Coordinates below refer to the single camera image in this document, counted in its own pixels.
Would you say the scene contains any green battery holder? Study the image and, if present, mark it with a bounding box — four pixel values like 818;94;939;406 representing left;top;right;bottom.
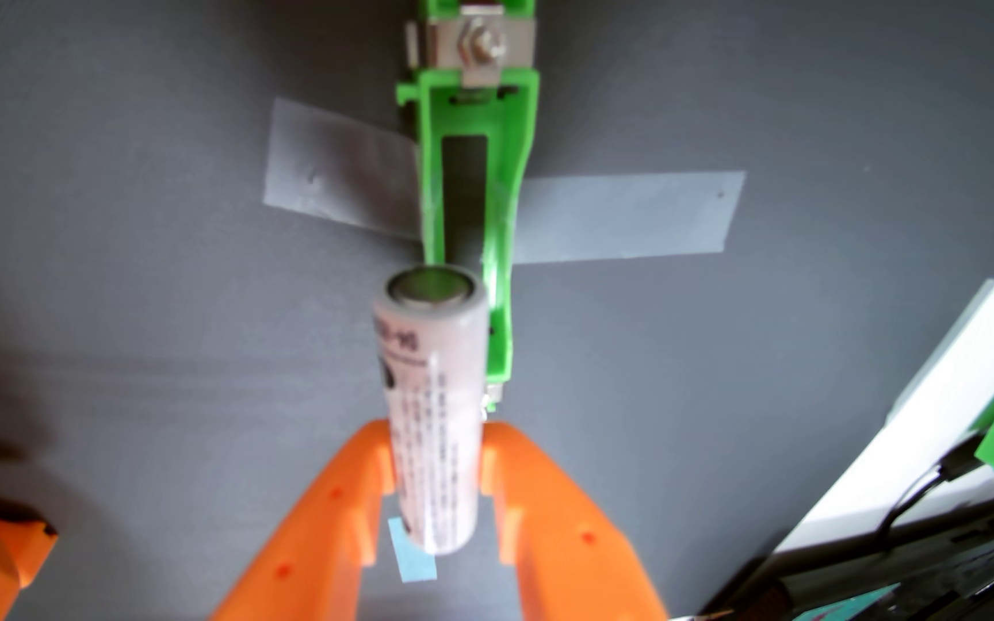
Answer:
395;0;541;415

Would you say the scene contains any dark grey table mat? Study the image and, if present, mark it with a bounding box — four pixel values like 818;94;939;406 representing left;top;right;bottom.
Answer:
0;0;994;621

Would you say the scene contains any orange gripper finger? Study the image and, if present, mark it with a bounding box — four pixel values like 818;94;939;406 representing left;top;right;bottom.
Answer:
211;417;398;621
479;419;671;621

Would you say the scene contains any white cylindrical battery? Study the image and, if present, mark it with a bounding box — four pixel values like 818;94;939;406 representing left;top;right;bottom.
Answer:
372;264;491;555

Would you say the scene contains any blue tape piece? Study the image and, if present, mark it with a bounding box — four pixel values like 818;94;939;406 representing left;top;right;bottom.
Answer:
387;516;438;583

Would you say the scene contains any black cable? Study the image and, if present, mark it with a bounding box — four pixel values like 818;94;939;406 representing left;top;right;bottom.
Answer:
875;435;994;553

